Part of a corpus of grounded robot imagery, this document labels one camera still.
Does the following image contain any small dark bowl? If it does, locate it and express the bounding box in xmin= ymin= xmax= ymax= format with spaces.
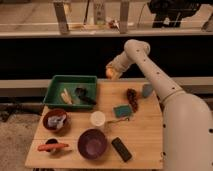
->
xmin=45 ymin=138 xmax=58 ymax=153

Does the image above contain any black brush in tray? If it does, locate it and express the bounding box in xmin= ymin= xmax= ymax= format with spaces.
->
xmin=75 ymin=88 xmax=96 ymax=105

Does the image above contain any left metal post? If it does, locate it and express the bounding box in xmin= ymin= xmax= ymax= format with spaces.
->
xmin=53 ymin=0 xmax=69 ymax=34

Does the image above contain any purple bowl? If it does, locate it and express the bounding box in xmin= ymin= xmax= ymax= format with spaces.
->
xmin=78 ymin=129 xmax=108 ymax=160

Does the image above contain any black remote control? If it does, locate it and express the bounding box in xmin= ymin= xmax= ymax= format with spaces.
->
xmin=111 ymin=137 xmax=132 ymax=162

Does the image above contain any black machine in background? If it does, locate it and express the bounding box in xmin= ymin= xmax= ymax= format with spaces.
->
xmin=148 ymin=0 xmax=201 ymax=28

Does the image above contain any orange-red apple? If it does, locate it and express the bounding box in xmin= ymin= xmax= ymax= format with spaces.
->
xmin=106 ymin=68 xmax=114 ymax=78

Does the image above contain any metal post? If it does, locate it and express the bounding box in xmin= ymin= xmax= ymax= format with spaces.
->
xmin=53 ymin=0 xmax=69 ymax=34
xmin=119 ymin=0 xmax=130 ymax=34

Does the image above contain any green plastic tray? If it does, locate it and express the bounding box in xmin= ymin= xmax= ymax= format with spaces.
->
xmin=43 ymin=75 xmax=97 ymax=110

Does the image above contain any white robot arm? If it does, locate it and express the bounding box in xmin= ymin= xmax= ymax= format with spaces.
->
xmin=106 ymin=39 xmax=213 ymax=171

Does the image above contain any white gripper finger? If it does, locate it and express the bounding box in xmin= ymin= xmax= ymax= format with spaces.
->
xmin=112 ymin=71 xmax=121 ymax=80
xmin=105 ymin=63 xmax=112 ymax=69

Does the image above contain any right metal post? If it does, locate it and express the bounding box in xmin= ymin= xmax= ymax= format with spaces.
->
xmin=119 ymin=0 xmax=130 ymax=34

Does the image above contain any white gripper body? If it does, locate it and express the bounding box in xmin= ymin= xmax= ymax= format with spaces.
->
xmin=111 ymin=52 xmax=132 ymax=73

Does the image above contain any grey-blue cup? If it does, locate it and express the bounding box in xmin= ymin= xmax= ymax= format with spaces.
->
xmin=142 ymin=84 xmax=153 ymax=98

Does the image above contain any orange carrot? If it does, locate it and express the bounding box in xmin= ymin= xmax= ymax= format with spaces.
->
xmin=37 ymin=143 xmax=69 ymax=151

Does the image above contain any metal spoon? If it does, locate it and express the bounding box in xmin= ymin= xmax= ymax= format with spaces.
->
xmin=105 ymin=117 xmax=130 ymax=126

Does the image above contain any dark red grape bunch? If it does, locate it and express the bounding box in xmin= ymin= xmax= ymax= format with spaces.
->
xmin=126 ymin=89 xmax=138 ymax=112

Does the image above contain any dark red bowl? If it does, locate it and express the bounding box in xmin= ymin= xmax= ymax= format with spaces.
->
xmin=42 ymin=109 xmax=68 ymax=132

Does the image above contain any white cup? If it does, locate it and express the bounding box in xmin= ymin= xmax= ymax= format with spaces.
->
xmin=90 ymin=111 xmax=106 ymax=127

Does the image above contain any green sponge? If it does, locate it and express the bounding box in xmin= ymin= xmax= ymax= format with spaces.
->
xmin=113 ymin=105 xmax=132 ymax=118

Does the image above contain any crumpled white cloth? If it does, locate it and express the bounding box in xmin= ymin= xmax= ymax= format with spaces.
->
xmin=47 ymin=115 xmax=66 ymax=129

